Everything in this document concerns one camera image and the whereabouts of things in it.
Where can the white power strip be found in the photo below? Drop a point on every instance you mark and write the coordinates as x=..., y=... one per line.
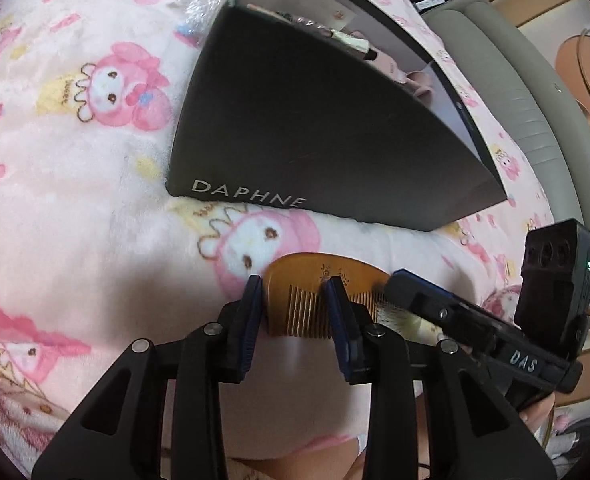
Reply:
x=430, y=4

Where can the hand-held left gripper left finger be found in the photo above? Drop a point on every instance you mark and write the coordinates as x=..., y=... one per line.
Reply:
x=252, y=320

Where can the brown wooden comb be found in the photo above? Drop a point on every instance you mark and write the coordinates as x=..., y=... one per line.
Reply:
x=295, y=275

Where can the crumpled plain pink sock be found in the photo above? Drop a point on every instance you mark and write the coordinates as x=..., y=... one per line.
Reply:
x=420, y=85

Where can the dark shoe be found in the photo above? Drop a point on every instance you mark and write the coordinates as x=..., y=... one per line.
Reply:
x=580, y=435

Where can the round wooden table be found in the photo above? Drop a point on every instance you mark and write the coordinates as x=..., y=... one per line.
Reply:
x=575, y=60

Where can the mauve hand cream tube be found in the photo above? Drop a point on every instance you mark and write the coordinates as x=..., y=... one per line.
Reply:
x=345, y=40

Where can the cream leather sofa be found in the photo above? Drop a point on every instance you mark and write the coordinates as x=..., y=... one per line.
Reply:
x=515, y=85

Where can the person's leg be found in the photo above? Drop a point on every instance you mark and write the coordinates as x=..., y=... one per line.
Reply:
x=300, y=465

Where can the person's right hand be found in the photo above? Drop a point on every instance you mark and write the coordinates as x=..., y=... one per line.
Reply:
x=540, y=412

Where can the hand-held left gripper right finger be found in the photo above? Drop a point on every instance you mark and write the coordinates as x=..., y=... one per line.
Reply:
x=337, y=325

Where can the black cardboard box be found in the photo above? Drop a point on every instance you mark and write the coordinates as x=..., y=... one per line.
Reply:
x=300, y=125

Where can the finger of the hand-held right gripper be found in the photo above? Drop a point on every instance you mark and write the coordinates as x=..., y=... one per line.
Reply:
x=425, y=295

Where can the pink cartoon printed blanket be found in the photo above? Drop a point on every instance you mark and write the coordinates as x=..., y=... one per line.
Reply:
x=75, y=210

